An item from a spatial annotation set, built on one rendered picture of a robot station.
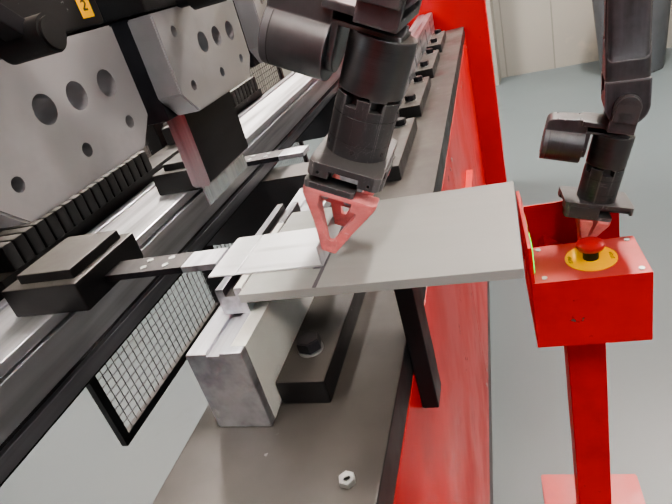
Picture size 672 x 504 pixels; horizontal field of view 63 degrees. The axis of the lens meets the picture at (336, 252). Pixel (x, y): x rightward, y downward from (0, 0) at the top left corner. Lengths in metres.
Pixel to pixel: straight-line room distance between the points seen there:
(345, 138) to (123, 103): 0.19
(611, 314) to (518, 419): 0.87
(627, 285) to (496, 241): 0.39
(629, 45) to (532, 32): 4.44
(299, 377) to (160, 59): 0.32
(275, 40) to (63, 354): 0.44
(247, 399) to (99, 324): 0.28
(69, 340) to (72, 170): 0.40
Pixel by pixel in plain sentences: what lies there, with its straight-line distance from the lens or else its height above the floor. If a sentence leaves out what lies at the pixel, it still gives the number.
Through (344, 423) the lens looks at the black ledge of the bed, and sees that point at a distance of 0.54.
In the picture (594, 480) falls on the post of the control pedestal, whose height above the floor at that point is 0.26.
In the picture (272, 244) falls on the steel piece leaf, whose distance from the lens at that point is 0.61.
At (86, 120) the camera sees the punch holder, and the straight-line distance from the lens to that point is 0.36.
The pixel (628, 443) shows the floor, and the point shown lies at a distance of 1.68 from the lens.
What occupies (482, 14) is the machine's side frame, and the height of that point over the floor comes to 0.91.
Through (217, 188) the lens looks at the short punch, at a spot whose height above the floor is 1.09.
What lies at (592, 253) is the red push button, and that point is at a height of 0.80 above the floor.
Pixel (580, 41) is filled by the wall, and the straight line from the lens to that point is 5.32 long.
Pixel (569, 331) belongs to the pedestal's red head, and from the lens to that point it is 0.90.
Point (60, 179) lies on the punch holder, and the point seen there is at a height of 1.19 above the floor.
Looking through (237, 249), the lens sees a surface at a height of 1.00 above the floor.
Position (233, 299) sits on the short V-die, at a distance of 0.56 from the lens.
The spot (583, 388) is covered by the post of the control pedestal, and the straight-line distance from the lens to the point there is 1.08.
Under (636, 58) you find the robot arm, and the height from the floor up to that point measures 1.04.
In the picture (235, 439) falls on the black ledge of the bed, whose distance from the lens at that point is 0.58.
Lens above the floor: 1.25
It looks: 27 degrees down
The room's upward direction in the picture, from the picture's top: 16 degrees counter-clockwise
